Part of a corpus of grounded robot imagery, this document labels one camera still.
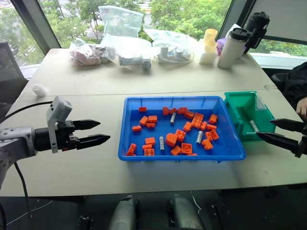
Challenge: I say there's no white tumbler with black lid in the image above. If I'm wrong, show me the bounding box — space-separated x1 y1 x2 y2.
217 27 250 70

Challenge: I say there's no green plastic bin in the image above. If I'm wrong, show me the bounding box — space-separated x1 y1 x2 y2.
224 90 277 142

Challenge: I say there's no blue plastic tray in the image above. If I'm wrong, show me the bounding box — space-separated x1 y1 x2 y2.
118 96 248 164

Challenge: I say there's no black chair back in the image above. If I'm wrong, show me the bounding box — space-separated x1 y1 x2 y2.
0 42 30 104

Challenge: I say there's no plastic bag with pink contents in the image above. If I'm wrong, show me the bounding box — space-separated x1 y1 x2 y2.
69 38 112 67

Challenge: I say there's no upside-down orange toy brick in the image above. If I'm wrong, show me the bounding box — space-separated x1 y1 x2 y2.
180 142 193 155

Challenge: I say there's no person in black clothing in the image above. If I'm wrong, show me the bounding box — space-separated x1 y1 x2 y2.
270 61 307 111

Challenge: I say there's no plastic bag with grey parts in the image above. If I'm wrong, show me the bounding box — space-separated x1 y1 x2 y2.
118 53 153 72

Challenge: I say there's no black table clamp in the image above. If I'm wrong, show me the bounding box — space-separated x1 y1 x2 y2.
210 203 232 230
76 215 94 230

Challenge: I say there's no small white cylinder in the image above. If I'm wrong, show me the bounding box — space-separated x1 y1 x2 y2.
32 84 49 98

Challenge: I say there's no large clear plastic bag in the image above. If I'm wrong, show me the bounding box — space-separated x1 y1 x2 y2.
98 5 145 60

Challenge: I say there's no dark grey rounded shape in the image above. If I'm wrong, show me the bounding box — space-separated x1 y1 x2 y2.
107 195 138 230
167 194 205 230

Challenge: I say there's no orange plastic building brick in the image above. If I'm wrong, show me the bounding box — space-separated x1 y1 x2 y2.
191 112 205 128

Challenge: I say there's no person's bare hand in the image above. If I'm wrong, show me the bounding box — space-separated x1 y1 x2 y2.
296 98 307 121

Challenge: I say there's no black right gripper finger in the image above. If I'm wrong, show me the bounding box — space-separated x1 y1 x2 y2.
270 118 307 135
256 132 301 156

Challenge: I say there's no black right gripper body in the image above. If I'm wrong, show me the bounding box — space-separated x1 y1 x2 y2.
294 134 307 159

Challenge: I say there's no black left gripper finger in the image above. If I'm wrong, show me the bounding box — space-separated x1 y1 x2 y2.
76 134 111 150
72 119 101 132

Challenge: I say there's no yellow plastic cup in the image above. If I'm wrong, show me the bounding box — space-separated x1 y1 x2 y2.
203 28 219 55

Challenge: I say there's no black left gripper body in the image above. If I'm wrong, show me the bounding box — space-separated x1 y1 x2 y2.
56 120 81 152

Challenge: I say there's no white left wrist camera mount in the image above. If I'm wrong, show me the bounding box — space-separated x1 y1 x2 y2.
46 95 73 154

